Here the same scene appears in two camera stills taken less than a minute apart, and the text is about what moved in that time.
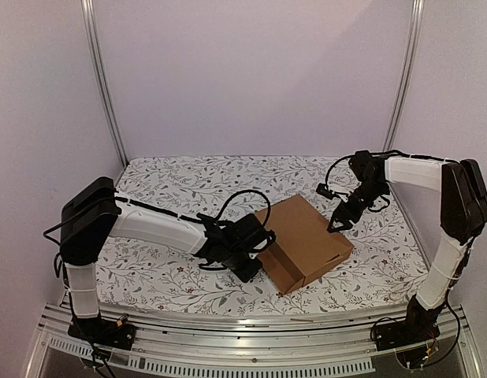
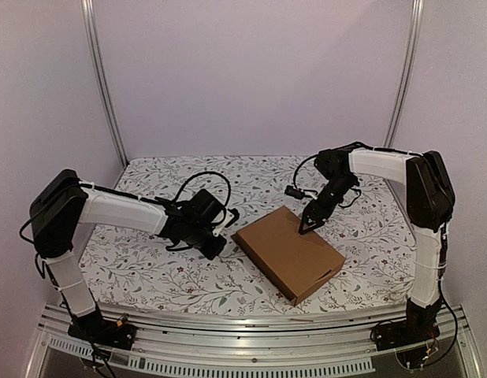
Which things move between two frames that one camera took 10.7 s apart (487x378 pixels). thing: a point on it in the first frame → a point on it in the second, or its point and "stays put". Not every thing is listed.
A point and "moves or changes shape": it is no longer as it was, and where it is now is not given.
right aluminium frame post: [414, 31] stays put
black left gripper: [246, 275] → [210, 253]
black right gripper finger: [330, 227] → [306, 225]
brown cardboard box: [302, 248] moves or changes shape
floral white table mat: [387, 266] stays put
